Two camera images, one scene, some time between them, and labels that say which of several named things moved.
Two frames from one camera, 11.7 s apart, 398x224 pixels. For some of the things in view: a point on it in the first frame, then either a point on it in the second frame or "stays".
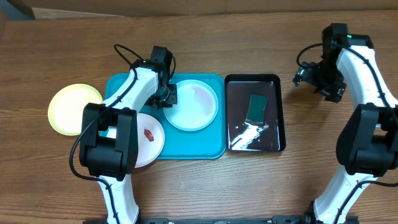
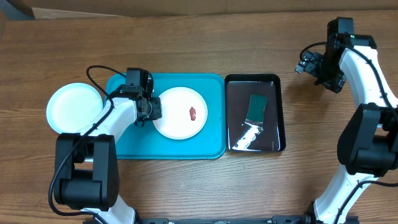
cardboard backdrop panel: x=54 y=9 stays
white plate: x=150 y=139 to x=184 y=113
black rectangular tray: x=244 y=136 stays
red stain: x=148 y=135 to x=193 y=113
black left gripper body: x=167 y=97 to x=153 y=109
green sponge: x=256 y=109 stays
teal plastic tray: x=209 y=143 stays
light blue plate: x=196 y=107 to x=73 y=106
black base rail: x=276 y=219 stays
